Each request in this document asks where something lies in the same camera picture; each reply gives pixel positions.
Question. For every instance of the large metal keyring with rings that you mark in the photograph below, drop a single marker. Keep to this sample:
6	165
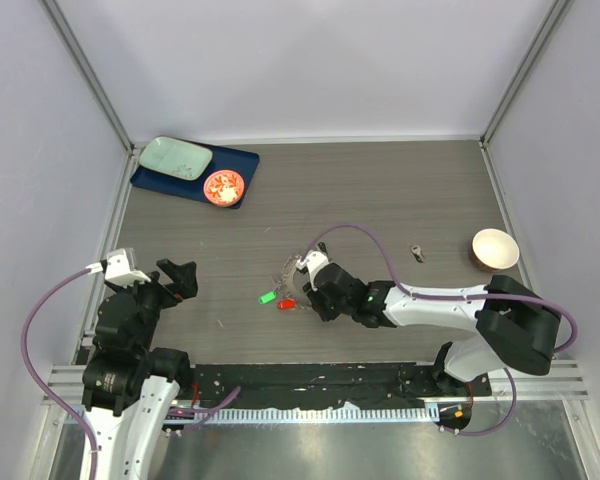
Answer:
289	281

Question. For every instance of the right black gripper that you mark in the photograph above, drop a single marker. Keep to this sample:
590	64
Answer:
316	297

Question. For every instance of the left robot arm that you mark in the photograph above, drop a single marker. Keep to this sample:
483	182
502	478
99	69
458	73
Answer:
128	384

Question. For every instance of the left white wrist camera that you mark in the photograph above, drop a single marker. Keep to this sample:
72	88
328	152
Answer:
120	268

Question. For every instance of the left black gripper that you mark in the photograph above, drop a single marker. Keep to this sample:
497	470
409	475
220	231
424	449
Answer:
182	275

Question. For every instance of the slotted cable duct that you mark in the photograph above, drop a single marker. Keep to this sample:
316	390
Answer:
347	413

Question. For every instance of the silver key black head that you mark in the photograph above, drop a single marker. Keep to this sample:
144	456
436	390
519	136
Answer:
417	253

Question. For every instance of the light green rectangular plate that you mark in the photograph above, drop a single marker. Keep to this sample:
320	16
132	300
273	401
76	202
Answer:
175	158

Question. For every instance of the green key tag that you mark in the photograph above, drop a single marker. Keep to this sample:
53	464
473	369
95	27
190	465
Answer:
267	297

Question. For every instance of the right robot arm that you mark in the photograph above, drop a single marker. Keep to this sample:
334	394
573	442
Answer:
507	323

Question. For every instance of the red patterned small bowl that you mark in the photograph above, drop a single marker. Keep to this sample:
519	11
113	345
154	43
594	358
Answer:
224	188

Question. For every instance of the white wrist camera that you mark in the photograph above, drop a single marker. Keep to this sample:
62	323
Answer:
120	268
313	261

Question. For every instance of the white brown bowl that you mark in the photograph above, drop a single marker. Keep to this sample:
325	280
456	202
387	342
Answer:
494	250

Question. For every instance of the dark blue tray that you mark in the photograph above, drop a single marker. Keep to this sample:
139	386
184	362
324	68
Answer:
237	166

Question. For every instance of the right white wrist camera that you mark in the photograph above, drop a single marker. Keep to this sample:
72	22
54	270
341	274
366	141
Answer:
313	261

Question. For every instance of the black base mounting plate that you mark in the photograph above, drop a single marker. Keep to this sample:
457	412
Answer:
320	386

